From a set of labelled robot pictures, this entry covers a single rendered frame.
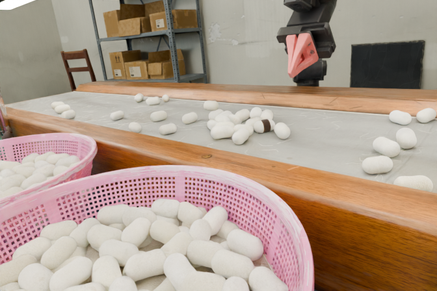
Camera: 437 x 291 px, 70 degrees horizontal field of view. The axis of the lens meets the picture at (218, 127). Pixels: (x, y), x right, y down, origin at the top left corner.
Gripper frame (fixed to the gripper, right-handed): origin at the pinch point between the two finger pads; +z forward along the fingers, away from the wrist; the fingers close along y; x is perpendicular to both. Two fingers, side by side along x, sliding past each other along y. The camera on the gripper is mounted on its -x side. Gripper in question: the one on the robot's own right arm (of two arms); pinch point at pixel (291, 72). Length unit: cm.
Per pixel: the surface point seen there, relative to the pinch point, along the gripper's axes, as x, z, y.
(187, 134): -6.3, 19.7, -10.0
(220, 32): 106, -147, -164
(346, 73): 141, -127, -51
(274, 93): 7.8, -1.0, -7.4
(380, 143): -5.0, 16.0, 19.0
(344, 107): 7.8, 1.7, 8.5
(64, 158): -17.7, 32.5, -18.5
